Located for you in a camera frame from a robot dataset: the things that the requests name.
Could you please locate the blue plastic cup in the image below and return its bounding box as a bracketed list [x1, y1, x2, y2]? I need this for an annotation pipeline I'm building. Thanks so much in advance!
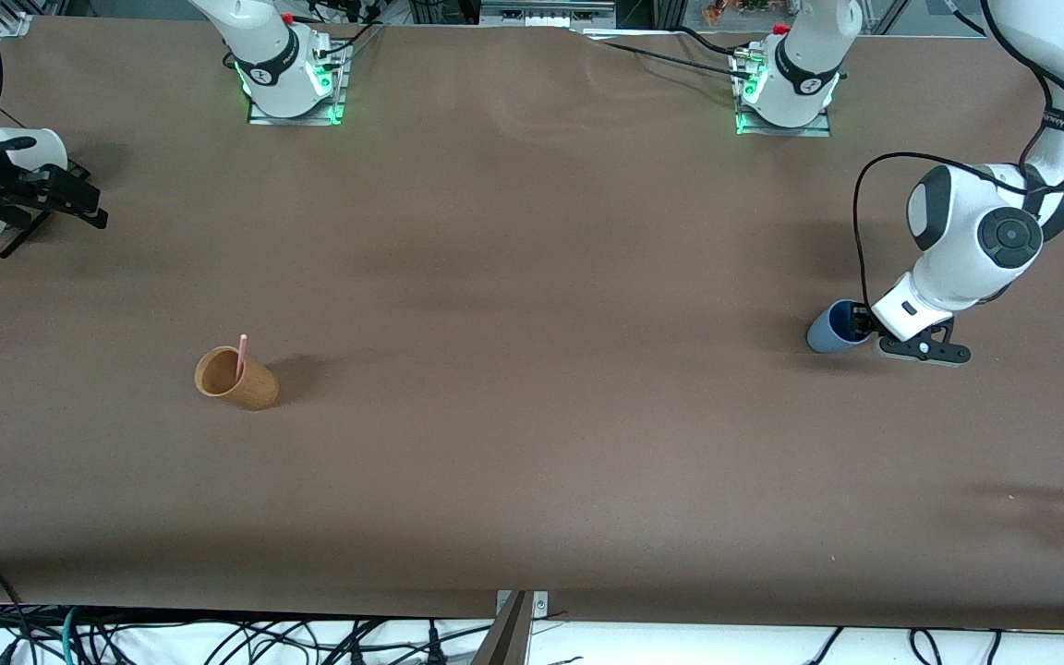
[806, 298, 875, 356]

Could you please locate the white paper cup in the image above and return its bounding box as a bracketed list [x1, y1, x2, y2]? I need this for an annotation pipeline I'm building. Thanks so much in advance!
[0, 127, 68, 174]

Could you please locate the brown wooden cup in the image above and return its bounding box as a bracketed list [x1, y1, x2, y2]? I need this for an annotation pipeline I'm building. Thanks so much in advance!
[194, 345, 280, 412]

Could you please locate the grey metal box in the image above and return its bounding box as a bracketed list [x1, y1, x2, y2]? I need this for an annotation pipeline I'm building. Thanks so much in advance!
[479, 0, 618, 29]

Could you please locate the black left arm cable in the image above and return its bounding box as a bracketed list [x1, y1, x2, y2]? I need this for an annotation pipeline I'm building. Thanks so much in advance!
[852, 0, 1064, 308]

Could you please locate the aluminium frame profile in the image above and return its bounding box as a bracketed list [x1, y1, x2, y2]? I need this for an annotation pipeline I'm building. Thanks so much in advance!
[0, 0, 67, 38]

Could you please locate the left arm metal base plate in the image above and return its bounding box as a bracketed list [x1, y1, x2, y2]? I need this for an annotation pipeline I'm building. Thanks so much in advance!
[735, 106, 833, 139]

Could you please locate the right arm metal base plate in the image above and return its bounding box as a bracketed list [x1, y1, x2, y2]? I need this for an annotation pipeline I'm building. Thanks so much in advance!
[248, 42, 349, 127]

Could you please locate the black cable across table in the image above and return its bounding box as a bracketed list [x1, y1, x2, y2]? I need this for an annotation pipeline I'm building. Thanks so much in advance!
[578, 28, 755, 79]

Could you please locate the small metal bracket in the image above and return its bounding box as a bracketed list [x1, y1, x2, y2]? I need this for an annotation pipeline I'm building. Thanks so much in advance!
[495, 589, 550, 618]

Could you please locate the dark brown post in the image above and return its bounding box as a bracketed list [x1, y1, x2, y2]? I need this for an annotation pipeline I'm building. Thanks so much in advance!
[470, 591, 534, 665]

